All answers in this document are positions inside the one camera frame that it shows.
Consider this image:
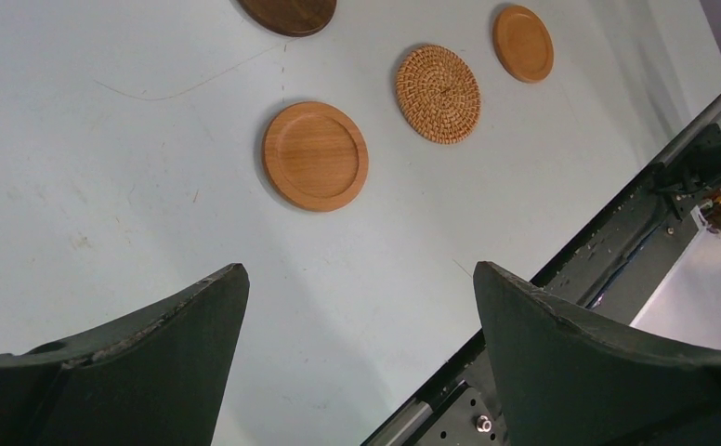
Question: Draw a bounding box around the light wooden coaster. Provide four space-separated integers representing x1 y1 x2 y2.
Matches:
262 101 369 212
492 5 555 84

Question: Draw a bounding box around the dark wooden coaster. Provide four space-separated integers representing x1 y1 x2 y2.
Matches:
238 0 337 37

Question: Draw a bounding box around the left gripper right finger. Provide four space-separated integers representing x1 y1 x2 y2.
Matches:
474 262 721 445

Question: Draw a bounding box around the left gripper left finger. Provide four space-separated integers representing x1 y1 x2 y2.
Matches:
0 264 250 445

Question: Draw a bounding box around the aluminium frame rail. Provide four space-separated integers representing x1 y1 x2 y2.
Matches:
367 94 721 445

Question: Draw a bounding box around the woven rattan coaster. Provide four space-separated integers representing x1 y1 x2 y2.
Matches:
394 44 482 145

